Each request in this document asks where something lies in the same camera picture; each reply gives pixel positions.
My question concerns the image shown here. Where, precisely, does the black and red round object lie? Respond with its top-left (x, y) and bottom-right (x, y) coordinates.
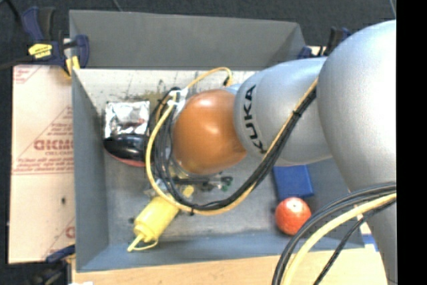
top-left (103, 134), bottom-right (149, 168)

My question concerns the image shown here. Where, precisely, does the blue sponge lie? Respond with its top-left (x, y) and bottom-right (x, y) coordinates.
top-left (271, 164), bottom-right (316, 202)

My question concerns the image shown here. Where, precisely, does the grey metal bin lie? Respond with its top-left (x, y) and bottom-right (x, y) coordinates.
top-left (68, 9), bottom-right (372, 273)

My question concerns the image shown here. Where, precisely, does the yellow squeeze bottle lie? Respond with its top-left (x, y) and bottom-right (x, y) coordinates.
top-left (126, 195), bottom-right (181, 253)

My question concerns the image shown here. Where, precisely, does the brown cardboard board, red print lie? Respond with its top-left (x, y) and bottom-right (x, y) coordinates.
top-left (7, 63), bottom-right (77, 264)

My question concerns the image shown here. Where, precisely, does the silver foil packet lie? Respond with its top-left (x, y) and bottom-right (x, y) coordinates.
top-left (104, 100), bottom-right (151, 139)

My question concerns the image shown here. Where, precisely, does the orange-red ball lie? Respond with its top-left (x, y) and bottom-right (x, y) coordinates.
top-left (274, 196), bottom-right (313, 236)

